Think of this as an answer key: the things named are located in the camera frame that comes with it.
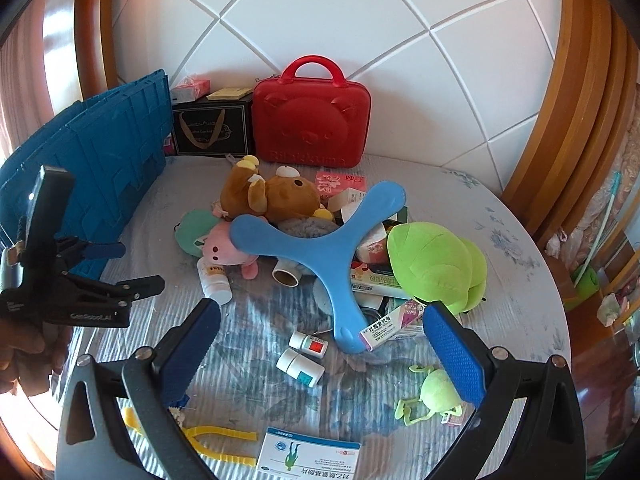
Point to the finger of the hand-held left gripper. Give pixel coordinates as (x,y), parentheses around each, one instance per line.
(105,250)
(135,287)

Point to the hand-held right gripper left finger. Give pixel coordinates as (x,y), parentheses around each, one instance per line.
(192,355)

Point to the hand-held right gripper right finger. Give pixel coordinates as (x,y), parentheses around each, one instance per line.
(455,355)

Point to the blue plastic storage crate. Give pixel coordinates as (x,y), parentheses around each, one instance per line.
(110,150)

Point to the blue boomerang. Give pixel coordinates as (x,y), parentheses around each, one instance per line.
(320,255)

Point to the person's left hand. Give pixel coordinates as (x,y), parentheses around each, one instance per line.
(25,355)

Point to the small green monster plush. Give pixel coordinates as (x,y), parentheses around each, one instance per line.
(440,390)

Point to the pink purple medicine box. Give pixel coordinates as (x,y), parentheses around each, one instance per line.
(395,327)

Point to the white bottle orange label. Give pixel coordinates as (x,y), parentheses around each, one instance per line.
(215,282)

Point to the yellow toy tongs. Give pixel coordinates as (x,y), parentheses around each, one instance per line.
(220,432)

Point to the pink pig plush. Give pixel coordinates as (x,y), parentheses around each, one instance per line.
(222,245)

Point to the green frog plush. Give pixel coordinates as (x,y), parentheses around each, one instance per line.
(430,260)

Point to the white pill bottle green label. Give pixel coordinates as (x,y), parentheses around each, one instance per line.
(300,367)

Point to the flat medicine box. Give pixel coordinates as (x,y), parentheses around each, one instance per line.
(375,280)

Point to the white pill bottle red label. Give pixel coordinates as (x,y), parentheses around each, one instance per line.
(310,345)

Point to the cardboard tape roll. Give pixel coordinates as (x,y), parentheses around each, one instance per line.
(286,274)

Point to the white blue medicine box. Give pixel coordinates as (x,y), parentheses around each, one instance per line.
(307,450)

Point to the green bucket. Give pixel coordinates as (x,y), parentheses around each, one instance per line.
(586,282)

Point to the black gift box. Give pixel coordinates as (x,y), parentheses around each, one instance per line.
(210,127)

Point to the grey plush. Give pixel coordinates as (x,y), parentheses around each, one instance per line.
(305,227)

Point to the brown bear plush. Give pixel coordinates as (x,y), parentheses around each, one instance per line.
(290,195)

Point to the pink tissue pack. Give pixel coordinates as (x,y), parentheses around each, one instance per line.
(190,90)

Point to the white carton box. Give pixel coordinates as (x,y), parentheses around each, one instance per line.
(347,202)

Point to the small yellow box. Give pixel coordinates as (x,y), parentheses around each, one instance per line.
(229,93)

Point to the pink floral box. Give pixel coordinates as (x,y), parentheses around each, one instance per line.
(335,182)

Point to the red bear suitcase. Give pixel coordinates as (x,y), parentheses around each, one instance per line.
(310,120)

